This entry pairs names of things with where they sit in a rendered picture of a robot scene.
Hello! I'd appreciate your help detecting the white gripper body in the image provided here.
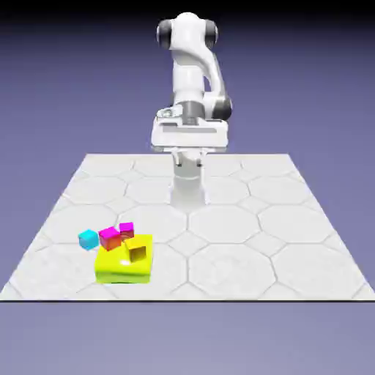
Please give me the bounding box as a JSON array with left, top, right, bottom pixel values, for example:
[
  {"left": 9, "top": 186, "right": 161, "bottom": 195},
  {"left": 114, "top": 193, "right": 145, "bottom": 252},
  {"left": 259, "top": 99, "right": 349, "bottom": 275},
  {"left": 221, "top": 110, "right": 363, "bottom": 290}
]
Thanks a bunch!
[{"left": 150, "top": 116, "right": 229, "bottom": 154}]

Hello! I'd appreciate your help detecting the small cyan cube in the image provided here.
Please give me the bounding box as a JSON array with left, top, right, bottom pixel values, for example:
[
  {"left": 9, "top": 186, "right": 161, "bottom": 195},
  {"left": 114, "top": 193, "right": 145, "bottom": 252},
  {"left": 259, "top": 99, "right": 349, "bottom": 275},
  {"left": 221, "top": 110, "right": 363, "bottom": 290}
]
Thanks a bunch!
[{"left": 78, "top": 229, "right": 100, "bottom": 251}]

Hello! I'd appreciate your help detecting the small yellow cube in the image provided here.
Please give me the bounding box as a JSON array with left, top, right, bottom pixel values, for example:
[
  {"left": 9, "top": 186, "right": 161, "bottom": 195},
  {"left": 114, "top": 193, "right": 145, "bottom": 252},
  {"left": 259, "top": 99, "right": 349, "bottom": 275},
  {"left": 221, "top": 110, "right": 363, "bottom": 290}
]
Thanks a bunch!
[{"left": 124, "top": 237, "right": 147, "bottom": 264}]

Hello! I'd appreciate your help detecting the large yellow box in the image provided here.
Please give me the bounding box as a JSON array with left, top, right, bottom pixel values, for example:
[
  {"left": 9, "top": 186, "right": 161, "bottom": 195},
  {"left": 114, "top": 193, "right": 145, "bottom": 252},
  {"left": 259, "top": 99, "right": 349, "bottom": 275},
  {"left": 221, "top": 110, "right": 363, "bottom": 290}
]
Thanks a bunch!
[{"left": 93, "top": 233, "right": 155, "bottom": 285}]

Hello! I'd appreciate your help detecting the small magenta cube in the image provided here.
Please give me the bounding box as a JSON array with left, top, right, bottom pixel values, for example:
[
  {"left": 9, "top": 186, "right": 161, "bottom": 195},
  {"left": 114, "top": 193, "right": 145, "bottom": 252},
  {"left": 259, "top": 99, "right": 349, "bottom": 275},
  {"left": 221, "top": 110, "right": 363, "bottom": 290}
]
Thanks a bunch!
[
  {"left": 98, "top": 226, "right": 123, "bottom": 252},
  {"left": 119, "top": 221, "right": 135, "bottom": 242}
]

